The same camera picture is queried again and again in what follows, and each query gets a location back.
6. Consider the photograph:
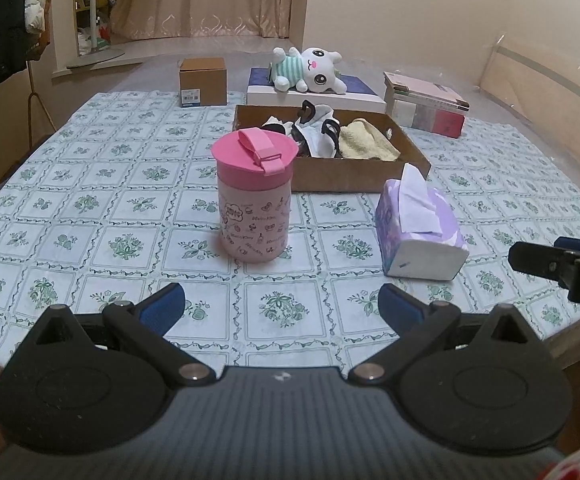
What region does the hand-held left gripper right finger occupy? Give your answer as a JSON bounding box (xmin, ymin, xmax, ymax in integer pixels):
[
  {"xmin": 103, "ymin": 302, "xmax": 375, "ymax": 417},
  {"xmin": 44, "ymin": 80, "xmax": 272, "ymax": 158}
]
[{"xmin": 348, "ymin": 284, "xmax": 545, "ymax": 386}]

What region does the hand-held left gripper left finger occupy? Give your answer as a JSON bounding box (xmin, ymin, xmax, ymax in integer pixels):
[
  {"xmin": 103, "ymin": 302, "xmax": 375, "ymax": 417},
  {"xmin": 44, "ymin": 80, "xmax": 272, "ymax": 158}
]
[{"xmin": 18, "ymin": 282, "xmax": 215, "ymax": 388}]

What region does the brown cardboard tray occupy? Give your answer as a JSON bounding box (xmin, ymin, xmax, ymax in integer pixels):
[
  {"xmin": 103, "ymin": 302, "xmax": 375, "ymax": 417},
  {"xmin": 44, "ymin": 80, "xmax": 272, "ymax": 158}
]
[{"xmin": 232, "ymin": 104, "xmax": 431, "ymax": 195}]

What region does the yellow towel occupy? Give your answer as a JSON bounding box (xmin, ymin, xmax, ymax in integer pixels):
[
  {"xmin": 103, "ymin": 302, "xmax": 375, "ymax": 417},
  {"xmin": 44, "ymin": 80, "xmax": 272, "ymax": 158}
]
[{"xmin": 339, "ymin": 118, "xmax": 401, "ymax": 162}]

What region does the white cloth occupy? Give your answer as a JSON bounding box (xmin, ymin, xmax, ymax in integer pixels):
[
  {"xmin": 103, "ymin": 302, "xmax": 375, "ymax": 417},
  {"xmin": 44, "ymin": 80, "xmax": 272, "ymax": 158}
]
[{"xmin": 262, "ymin": 105, "xmax": 343, "ymax": 158}]

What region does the purple tissue pack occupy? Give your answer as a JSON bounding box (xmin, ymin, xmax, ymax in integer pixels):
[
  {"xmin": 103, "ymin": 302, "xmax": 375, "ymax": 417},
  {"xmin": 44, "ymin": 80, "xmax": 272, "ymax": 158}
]
[{"xmin": 375, "ymin": 162, "xmax": 469, "ymax": 281}]

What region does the green floral tablecloth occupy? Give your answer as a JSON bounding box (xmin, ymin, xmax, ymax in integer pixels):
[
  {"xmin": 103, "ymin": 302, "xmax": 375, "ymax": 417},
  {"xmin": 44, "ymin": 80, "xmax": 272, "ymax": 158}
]
[{"xmin": 0, "ymin": 91, "xmax": 580, "ymax": 368}]

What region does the pink lidded cup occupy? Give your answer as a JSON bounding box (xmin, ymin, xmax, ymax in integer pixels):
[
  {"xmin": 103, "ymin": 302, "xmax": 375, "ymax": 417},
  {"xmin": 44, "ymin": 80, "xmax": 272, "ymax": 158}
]
[{"xmin": 211, "ymin": 127, "xmax": 298, "ymax": 264}]

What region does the plastic wrapped wooden board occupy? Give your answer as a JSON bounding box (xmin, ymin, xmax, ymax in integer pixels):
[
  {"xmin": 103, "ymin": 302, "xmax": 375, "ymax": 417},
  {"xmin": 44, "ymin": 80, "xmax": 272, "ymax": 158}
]
[{"xmin": 477, "ymin": 35, "xmax": 580, "ymax": 131}]

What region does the pink red box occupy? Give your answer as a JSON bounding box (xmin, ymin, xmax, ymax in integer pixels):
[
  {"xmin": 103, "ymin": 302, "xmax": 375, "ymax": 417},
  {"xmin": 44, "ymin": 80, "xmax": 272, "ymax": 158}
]
[{"xmin": 395, "ymin": 92, "xmax": 465, "ymax": 138}]

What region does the pale pink cover book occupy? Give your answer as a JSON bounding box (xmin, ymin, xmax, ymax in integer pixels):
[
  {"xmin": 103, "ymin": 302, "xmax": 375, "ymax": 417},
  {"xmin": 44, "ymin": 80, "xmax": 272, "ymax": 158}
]
[{"xmin": 384, "ymin": 71, "xmax": 470, "ymax": 111}]

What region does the flat white and blue box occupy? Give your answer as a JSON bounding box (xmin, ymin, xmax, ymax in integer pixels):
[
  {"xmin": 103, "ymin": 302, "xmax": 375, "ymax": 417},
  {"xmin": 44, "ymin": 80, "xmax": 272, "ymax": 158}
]
[{"xmin": 246, "ymin": 67, "xmax": 387, "ymax": 115}]

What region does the small brown cardboard box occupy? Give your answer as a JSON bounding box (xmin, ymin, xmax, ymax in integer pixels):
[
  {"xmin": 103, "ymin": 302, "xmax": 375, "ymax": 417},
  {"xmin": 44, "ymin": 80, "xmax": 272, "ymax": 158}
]
[{"xmin": 178, "ymin": 57, "xmax": 228, "ymax": 108}]

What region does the thin metal stand leg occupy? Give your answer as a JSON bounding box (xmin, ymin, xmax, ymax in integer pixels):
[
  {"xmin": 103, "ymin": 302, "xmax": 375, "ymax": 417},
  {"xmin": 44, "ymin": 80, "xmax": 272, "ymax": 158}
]
[{"xmin": 27, "ymin": 57, "xmax": 58, "ymax": 151}]

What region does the white plush bunny toy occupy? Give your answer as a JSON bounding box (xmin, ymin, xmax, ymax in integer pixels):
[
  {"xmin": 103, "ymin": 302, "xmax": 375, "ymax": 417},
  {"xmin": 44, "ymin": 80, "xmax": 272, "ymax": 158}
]
[{"xmin": 268, "ymin": 46, "xmax": 348, "ymax": 95}]

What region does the white pole floor stand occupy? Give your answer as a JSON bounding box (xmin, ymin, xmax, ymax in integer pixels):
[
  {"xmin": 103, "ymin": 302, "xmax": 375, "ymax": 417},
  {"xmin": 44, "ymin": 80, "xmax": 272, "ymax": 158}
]
[{"xmin": 67, "ymin": 0, "xmax": 126, "ymax": 68}]

